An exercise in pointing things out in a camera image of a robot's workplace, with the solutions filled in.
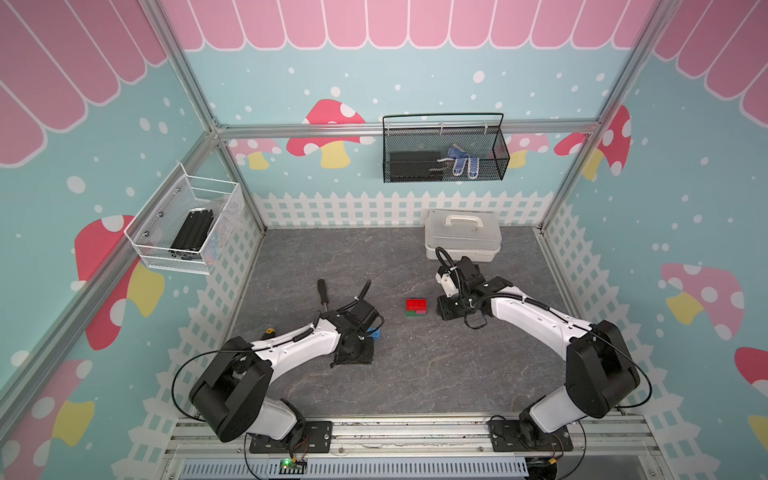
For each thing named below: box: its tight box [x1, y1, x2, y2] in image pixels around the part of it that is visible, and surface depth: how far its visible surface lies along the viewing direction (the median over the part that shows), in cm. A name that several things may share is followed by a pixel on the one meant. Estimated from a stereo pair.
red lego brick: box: [406, 299, 427, 314], surface depth 94 cm
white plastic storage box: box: [424, 209, 502, 264], surface depth 108 cm
